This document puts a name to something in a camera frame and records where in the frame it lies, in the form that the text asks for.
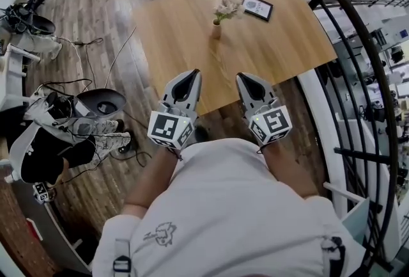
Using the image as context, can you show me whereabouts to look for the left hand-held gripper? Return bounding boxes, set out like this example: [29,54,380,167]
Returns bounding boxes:
[147,68,203,150]

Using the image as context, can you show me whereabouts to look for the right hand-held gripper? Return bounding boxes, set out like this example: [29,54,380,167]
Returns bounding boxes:
[235,72,292,146]

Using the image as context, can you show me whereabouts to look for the brown ceramic cup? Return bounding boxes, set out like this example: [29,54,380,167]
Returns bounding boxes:
[210,20,223,41]

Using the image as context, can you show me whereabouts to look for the pink and white flowers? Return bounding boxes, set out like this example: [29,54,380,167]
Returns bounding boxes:
[212,0,246,26]

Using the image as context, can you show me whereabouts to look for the person's right forearm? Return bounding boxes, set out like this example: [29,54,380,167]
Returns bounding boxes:
[263,140,321,200]

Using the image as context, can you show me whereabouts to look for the person's left forearm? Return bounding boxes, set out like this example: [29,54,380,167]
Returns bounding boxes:
[123,144,185,216]

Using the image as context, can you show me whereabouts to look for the black shoe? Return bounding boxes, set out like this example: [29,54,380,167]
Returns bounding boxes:
[191,123,210,144]

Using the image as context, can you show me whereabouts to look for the wooden table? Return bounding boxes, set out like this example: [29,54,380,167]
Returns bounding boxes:
[132,0,338,117]

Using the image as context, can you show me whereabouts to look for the grey backpack with oval shell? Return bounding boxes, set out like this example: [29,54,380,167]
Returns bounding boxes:
[24,88,132,159]

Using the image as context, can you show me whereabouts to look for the round black base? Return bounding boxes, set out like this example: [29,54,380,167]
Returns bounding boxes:
[112,138,137,161]

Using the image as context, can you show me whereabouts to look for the white t-shirt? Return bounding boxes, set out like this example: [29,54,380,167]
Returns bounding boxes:
[91,138,366,277]

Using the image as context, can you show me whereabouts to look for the black metal railing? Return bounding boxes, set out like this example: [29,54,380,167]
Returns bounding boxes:
[299,0,409,272]

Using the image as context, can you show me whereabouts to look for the pale cloth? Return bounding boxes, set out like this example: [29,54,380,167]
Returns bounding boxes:
[17,33,64,61]

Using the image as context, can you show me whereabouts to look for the black cloth bag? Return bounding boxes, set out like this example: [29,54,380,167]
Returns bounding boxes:
[8,123,97,184]

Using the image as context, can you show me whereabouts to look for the dark backpack with oval shell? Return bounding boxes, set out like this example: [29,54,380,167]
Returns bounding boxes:
[0,6,57,36]

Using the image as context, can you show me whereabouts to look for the spare hand-held gripper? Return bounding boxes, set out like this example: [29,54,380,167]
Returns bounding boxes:
[33,182,49,203]

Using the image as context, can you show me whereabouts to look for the curved wooden counter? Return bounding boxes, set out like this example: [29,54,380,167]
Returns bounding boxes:
[0,173,94,277]

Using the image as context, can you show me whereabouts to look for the black wrist cord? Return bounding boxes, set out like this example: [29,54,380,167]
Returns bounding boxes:
[256,141,273,155]

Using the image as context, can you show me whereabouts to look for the black picture frame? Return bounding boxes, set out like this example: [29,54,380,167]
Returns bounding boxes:
[240,0,275,23]

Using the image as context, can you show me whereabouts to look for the thin white cable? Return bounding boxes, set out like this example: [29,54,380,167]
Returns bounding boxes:
[62,38,93,91]

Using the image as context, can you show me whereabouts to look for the black cable with adapter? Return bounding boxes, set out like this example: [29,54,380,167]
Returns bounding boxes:
[55,35,105,47]

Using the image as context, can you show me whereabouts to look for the white table frame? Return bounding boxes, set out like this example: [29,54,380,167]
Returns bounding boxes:
[0,43,42,111]

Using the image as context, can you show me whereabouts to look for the grey shoulder strap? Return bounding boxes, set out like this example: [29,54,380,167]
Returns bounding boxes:
[112,238,132,277]
[320,235,348,277]

